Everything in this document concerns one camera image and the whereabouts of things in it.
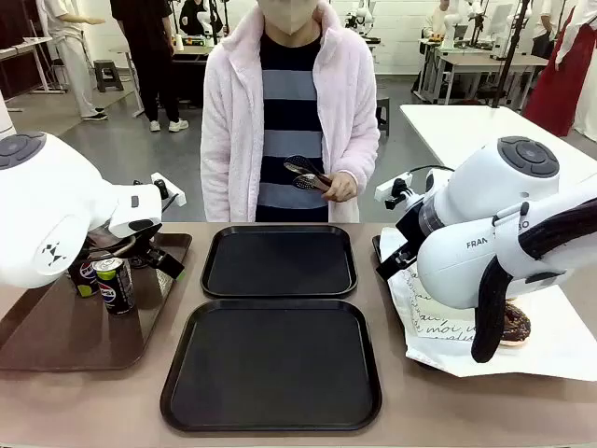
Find grey step stool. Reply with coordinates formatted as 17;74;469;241
92;59;125;93

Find black Pepsi can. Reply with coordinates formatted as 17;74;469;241
68;259;102;299
91;257;137;317

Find black camera stand pole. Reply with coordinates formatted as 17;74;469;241
488;0;534;109

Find brown plastic tray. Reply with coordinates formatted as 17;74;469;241
0;231;193;373

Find dark plastic stool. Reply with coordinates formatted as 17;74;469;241
375;91;391;137

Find white paper sheet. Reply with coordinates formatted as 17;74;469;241
380;227;597;383

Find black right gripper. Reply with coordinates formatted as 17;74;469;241
375;204;423;282

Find small black plastic tray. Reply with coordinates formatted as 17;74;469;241
200;225;359;300

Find chocolate glazed donut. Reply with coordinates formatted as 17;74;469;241
498;301;534;349

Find person in black clothes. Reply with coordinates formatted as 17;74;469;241
110;0;190;133

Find person's right forearm pink sleeve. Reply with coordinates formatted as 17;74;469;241
200;130;234;223

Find person's left forearm pink sleeve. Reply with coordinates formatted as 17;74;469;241
344;116;382;188

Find white side table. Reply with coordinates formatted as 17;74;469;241
399;103;597;190

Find beige background desk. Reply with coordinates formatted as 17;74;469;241
418;36;549;106

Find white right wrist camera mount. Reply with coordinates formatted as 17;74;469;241
374;171;414;210

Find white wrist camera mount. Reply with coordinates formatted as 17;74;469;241
374;171;414;210
149;172;187;207

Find person in white clothes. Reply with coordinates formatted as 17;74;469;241
46;0;109;122

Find person's left hand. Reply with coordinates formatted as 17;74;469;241
323;171;359;203

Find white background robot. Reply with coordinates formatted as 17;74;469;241
344;0;375;35

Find black cable sleeve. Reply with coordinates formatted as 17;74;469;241
470;198;597;364

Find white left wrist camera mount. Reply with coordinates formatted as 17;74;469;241
149;172;187;207

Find white background table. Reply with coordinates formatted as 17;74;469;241
0;35;66;95

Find person in pink fleece jacket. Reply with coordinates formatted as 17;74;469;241
200;0;382;224

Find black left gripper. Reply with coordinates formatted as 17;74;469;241
88;227;187;282

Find large black plastic tray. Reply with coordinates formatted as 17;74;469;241
160;299;383;433

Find metal serving tongs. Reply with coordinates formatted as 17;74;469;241
283;155;335;195

